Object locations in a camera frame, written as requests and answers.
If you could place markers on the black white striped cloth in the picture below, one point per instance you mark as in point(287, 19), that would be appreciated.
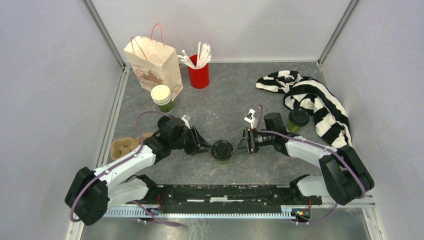
point(329, 116)

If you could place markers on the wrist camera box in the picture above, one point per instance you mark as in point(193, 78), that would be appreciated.
point(251, 119)
point(186, 119)

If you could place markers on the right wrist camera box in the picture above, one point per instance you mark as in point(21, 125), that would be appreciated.
point(251, 119)

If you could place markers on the brown paper takeout bag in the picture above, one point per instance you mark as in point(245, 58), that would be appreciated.
point(154, 63)

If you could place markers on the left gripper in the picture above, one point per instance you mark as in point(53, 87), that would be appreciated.
point(195, 137)

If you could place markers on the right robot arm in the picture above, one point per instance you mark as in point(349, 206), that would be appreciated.
point(344, 176)

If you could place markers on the black plastic cup lid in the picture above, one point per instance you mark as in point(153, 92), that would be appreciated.
point(299, 117)

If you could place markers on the stack of paper cups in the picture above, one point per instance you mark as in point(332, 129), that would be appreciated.
point(162, 97)

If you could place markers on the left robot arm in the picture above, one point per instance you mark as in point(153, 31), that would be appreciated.
point(93, 192)

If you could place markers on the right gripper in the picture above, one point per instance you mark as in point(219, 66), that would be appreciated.
point(247, 140)

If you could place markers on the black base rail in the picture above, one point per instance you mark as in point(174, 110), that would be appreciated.
point(226, 199)

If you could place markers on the stack of black lids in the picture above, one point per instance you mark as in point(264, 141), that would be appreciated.
point(162, 121)

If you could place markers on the green paper coffee cup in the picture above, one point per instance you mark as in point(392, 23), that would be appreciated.
point(291, 128)

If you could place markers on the red cup holder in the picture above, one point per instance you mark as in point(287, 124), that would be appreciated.
point(199, 78)

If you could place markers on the cardboard cup carrier tray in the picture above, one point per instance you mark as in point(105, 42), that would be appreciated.
point(123, 146)

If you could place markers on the white wrapped straws bundle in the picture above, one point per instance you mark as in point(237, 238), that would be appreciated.
point(202, 58)

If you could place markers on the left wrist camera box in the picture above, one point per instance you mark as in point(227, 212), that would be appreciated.
point(186, 119)

